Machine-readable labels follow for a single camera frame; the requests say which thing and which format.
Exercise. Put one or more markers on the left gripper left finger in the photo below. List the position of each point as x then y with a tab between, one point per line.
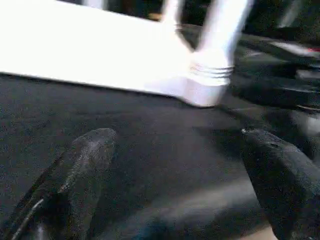
70	190

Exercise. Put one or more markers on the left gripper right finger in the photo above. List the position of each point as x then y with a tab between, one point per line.
285	185

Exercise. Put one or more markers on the white plastic table top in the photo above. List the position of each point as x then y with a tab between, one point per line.
75	45

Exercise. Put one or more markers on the black plastic mat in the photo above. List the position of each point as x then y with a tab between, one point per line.
150	140

